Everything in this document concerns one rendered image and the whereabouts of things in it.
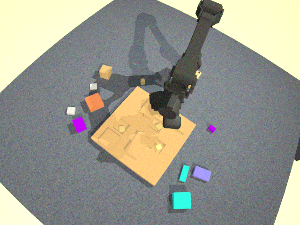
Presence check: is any tan square board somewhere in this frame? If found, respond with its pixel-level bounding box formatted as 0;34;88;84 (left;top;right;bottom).
91;86;195;186

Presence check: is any turquoise rectangular block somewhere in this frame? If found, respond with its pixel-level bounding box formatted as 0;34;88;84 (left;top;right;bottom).
179;165;189;182

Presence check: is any turquoise cube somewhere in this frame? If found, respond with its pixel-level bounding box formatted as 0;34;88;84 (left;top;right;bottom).
172;192;191;209

